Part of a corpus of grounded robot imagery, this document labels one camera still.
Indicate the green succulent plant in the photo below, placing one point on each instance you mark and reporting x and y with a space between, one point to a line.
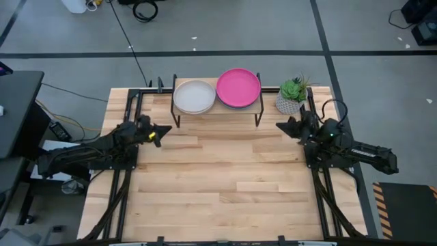
292 89

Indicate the black mat with hazard stripes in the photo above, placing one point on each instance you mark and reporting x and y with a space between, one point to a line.
409 212

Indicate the black equipment case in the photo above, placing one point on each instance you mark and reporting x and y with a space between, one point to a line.
423 30

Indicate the black desk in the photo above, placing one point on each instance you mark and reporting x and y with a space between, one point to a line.
18 109

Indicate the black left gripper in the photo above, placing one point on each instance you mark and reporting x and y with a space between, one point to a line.
145 130

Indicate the peach plastic plate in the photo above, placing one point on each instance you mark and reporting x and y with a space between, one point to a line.
194 96

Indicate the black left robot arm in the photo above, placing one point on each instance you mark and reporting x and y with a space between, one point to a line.
85 155

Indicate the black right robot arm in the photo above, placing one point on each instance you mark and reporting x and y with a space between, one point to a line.
368 155

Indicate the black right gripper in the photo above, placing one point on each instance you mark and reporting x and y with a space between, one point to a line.
309 128

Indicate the black power adapter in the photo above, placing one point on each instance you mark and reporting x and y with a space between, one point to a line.
60 131

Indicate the white air purifier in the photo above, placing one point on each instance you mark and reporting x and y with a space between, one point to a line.
73 5

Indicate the pink plastic plate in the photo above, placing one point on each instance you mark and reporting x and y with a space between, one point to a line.
238 87

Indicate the white triangle-patterned plant pot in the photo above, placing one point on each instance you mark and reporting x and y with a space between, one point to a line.
286 106

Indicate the black metal table frame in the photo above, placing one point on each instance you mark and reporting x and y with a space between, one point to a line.
120 205

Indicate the wooden shelf with black frame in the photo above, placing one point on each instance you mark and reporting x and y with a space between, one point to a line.
218 111

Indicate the white paper sheet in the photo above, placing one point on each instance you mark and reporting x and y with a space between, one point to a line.
56 145

